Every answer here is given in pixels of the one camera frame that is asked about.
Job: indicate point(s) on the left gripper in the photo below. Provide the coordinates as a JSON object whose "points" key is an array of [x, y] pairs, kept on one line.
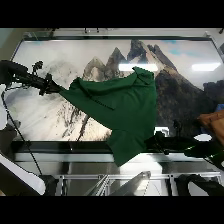
{"points": [[49, 86]]}

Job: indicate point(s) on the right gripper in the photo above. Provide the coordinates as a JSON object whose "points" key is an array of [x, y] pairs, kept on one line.
{"points": [[156, 142]]}

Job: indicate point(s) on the green shirt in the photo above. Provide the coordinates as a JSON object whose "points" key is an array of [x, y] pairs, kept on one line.
{"points": [[126, 106]]}

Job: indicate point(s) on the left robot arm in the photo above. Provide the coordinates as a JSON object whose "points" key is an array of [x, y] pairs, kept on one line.
{"points": [[15, 72]]}

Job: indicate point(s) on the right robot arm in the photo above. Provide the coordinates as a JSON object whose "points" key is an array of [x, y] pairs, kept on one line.
{"points": [[203, 149]]}

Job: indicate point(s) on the brown garment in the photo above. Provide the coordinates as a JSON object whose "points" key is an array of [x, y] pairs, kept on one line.
{"points": [[215, 125]]}

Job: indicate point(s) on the blue garment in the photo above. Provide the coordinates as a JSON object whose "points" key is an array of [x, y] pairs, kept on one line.
{"points": [[220, 107]]}

